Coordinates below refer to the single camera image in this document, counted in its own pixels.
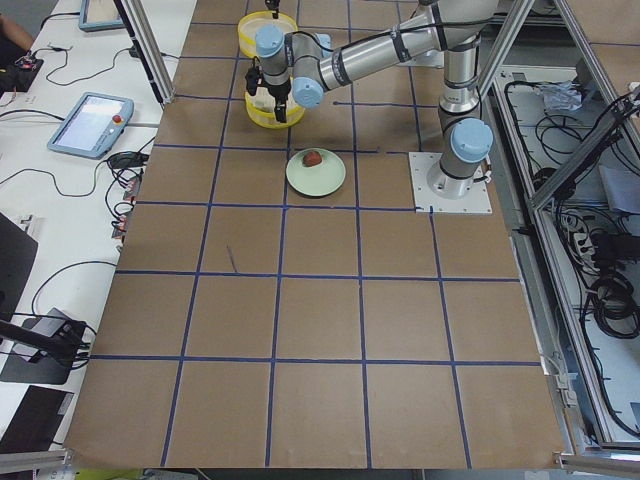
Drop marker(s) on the aluminium frame post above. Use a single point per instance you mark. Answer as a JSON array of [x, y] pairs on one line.
[[143, 40]]

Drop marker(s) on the person forearm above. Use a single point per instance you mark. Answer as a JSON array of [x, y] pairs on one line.
[[15, 41]]

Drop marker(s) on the black laptop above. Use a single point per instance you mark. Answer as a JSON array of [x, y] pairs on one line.
[[18, 253]]

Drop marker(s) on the yellow steamer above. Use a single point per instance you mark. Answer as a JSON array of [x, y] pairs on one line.
[[260, 109]]

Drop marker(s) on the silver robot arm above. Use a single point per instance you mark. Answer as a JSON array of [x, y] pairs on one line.
[[303, 67]]

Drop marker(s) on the black power adapter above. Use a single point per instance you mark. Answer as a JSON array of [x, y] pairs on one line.
[[127, 159]]

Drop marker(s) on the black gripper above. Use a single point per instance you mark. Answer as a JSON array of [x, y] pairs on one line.
[[278, 92]]

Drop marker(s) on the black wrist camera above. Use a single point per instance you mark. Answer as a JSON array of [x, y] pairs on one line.
[[253, 79]]

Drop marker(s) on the blue teach pendant near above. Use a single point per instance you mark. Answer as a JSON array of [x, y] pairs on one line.
[[92, 127]]

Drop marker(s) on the black electronics board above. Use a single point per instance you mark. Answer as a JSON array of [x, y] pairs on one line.
[[19, 75]]

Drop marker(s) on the blue teach pendant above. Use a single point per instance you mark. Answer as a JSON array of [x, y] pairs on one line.
[[99, 15], [92, 127]]

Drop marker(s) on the yellow steamer far one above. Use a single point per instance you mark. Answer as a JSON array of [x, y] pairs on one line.
[[248, 26]]

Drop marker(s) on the reddish brown bun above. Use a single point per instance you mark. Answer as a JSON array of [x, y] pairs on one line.
[[312, 158]]

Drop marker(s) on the black tripod mount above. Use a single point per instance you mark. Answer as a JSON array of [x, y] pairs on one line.
[[53, 336]]

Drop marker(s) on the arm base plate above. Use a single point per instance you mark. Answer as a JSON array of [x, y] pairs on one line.
[[434, 192]]

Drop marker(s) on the blue teach pendant far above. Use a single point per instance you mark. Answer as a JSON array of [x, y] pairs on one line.
[[99, 15]]

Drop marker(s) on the light green plate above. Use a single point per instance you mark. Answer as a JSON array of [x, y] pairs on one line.
[[317, 181]]

